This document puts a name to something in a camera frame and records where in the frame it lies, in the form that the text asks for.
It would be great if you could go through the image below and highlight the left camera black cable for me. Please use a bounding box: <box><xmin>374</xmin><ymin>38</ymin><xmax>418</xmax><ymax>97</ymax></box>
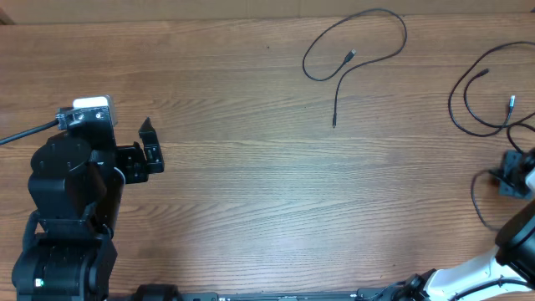
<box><xmin>0</xmin><ymin>119</ymin><xmax>62</xmax><ymax>146</ymax></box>

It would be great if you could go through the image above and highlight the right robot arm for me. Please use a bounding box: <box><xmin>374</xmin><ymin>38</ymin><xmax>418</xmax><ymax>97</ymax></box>
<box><xmin>391</xmin><ymin>202</ymin><xmax>534</xmax><ymax>300</ymax></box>

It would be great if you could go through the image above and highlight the right camera black cable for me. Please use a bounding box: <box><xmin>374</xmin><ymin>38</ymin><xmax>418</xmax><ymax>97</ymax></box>
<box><xmin>449</xmin><ymin>123</ymin><xmax>535</xmax><ymax>301</ymax></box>

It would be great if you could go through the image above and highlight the camera black cable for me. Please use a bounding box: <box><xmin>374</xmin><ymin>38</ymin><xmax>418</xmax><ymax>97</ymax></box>
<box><xmin>449</xmin><ymin>123</ymin><xmax>535</xmax><ymax>301</ymax></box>
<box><xmin>0</xmin><ymin>119</ymin><xmax>62</xmax><ymax>146</ymax></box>

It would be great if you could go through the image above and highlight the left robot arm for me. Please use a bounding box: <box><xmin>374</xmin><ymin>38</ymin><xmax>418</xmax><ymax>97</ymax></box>
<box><xmin>12</xmin><ymin>119</ymin><xmax>164</xmax><ymax>301</ymax></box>

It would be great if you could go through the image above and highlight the black USB-A cable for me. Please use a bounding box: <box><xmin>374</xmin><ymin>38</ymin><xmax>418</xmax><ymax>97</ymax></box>
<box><xmin>447</xmin><ymin>40</ymin><xmax>535</xmax><ymax>138</ymax></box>

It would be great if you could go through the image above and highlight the black USB-C cable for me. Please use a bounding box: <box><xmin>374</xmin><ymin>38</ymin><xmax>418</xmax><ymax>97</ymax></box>
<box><xmin>302</xmin><ymin>8</ymin><xmax>409</xmax><ymax>129</ymax></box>

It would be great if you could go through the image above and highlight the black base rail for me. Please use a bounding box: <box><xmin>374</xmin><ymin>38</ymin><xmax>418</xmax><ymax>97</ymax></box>
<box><xmin>106</xmin><ymin>283</ymin><xmax>476</xmax><ymax>301</ymax></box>

